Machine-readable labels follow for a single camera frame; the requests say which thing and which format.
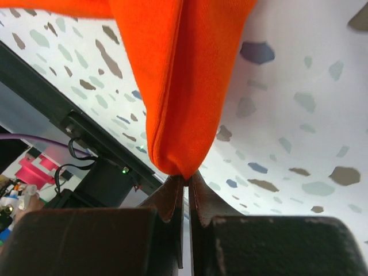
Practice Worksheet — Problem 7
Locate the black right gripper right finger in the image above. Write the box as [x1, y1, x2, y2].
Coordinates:
[188, 173, 367, 275]

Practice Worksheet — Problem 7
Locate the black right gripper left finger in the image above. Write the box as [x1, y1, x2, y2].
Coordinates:
[1, 174, 184, 275]

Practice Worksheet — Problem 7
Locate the orange t shirt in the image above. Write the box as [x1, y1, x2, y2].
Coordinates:
[1, 1, 255, 178]

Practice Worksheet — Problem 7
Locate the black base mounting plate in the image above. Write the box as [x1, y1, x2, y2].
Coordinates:
[1, 43, 162, 208]

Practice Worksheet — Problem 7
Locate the pink object on floor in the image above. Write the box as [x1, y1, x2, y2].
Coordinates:
[15, 155, 59, 190]

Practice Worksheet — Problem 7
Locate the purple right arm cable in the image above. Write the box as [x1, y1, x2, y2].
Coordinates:
[0, 132, 95, 159]

